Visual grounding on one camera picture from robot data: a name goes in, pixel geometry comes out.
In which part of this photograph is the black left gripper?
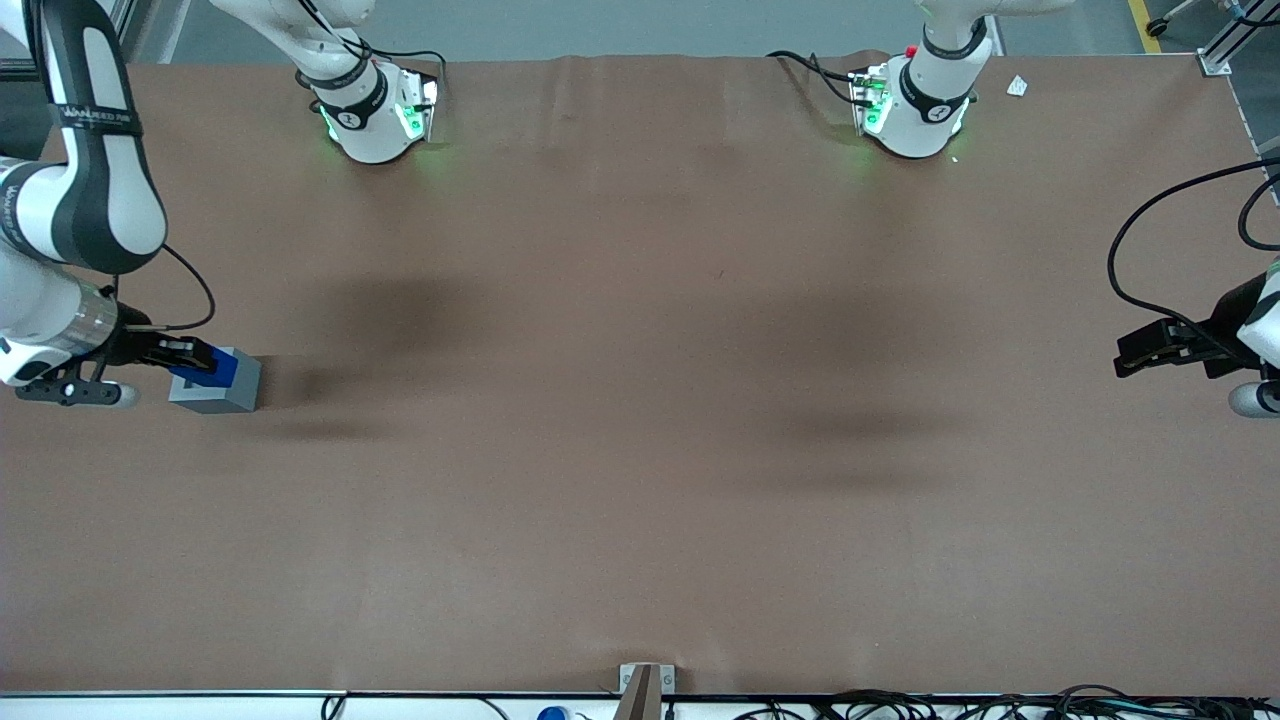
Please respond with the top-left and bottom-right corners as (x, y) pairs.
(1113, 274), (1267, 380)

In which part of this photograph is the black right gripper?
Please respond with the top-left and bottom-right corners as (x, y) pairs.
(100, 322), (217, 375)

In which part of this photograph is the blue plastic part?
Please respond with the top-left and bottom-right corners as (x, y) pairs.
(172, 350), (239, 391)

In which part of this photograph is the gray square base block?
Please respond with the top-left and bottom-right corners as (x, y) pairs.
(168, 347), (263, 414)

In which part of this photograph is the black caster wheel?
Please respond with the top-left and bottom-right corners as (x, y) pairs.
(1145, 0), (1203, 39)

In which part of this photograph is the brown table cover sheet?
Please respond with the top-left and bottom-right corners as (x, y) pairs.
(0, 50), (1280, 698)

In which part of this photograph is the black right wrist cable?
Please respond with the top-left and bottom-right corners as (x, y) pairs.
(118, 243), (217, 333)

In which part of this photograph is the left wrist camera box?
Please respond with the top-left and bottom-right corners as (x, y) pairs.
(1229, 380), (1280, 419)

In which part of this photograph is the long black left wrist cable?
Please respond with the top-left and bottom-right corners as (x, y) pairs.
(1107, 158), (1280, 333)

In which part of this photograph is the short black looped cable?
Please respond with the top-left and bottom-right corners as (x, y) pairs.
(1237, 174), (1280, 252)

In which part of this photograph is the aluminium frame profile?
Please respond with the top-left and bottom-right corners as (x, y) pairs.
(105, 0), (141, 63)
(1198, 0), (1280, 78)

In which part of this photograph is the black right arm base cable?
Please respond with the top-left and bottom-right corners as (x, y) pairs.
(300, 0), (448, 93)

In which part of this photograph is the black arm base cable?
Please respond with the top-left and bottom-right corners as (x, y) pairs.
(767, 50), (865, 107)
(300, 0), (448, 93)

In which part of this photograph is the black cable bundle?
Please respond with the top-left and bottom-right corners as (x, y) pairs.
(730, 684), (1280, 720)

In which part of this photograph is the black left arm base cable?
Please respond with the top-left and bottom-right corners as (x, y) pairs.
(767, 50), (865, 107)

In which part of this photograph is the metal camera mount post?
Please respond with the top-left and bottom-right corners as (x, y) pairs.
(612, 663), (677, 720)

